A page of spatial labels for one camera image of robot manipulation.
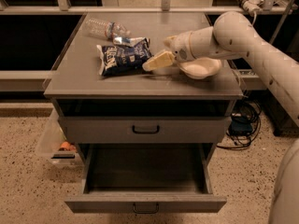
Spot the blue chip bag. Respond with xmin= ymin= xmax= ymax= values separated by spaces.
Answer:
xmin=96 ymin=37 xmax=151 ymax=77

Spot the grey drawer cabinet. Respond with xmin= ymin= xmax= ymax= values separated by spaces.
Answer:
xmin=43 ymin=12 xmax=244 ymax=161

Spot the clear plastic water bottle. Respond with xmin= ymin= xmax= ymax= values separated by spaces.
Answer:
xmin=85 ymin=18 xmax=131 ymax=39

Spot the open grey lower drawer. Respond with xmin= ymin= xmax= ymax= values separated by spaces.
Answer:
xmin=65 ymin=144 xmax=226 ymax=214

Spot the clear plastic storage bin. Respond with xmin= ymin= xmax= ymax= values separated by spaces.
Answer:
xmin=36 ymin=110 xmax=83 ymax=167

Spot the crumpled silver snack wrapper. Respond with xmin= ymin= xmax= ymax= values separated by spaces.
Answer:
xmin=113 ymin=36 xmax=144 ymax=47

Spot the closed grey upper drawer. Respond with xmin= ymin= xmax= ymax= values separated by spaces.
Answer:
xmin=59 ymin=117 xmax=231 ymax=144

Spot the metal railing frame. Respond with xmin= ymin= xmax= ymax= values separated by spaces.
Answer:
xmin=0 ymin=0 xmax=293 ymax=16

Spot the orange object in bin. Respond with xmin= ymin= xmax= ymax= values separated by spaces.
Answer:
xmin=59 ymin=141 xmax=77 ymax=152

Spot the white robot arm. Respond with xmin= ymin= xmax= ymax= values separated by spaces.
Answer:
xmin=143 ymin=11 xmax=299 ymax=224

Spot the blue box on floor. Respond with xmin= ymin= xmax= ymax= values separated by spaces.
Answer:
xmin=229 ymin=121 xmax=253 ymax=136

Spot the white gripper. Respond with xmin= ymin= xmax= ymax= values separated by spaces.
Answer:
xmin=142 ymin=32 xmax=193 ymax=72

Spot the black cable bundle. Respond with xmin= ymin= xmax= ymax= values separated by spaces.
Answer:
xmin=216 ymin=100 xmax=263 ymax=151

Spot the white power strip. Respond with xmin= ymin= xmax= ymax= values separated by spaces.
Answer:
xmin=236 ymin=0 xmax=263 ymax=16

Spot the white paper bowl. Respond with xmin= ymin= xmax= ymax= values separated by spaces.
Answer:
xmin=178 ymin=57 xmax=222 ymax=79

